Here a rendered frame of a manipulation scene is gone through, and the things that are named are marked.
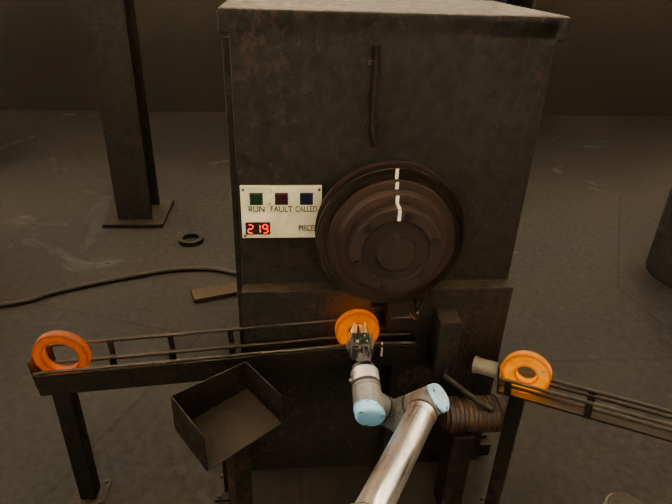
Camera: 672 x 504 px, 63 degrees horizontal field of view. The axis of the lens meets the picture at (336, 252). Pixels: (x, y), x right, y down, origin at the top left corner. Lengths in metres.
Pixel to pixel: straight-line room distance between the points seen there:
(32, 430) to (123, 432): 0.40
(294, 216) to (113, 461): 1.37
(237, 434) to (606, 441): 1.75
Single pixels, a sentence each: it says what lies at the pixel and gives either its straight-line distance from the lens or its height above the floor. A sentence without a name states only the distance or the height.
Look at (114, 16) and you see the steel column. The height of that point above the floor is 1.50.
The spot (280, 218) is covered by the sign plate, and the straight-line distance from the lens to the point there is 1.81.
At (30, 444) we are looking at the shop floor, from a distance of 2.84.
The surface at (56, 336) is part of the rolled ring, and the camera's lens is 2.05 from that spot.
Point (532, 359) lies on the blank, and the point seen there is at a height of 0.77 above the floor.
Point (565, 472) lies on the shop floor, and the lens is 2.69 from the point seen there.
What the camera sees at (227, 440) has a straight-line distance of 1.79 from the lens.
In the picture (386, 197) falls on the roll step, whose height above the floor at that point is 1.27.
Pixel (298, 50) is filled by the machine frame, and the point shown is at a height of 1.65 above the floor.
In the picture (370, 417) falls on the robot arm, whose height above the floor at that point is 0.69.
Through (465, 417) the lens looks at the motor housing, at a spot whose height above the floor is 0.51.
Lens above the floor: 1.88
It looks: 28 degrees down
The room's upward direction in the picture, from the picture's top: 2 degrees clockwise
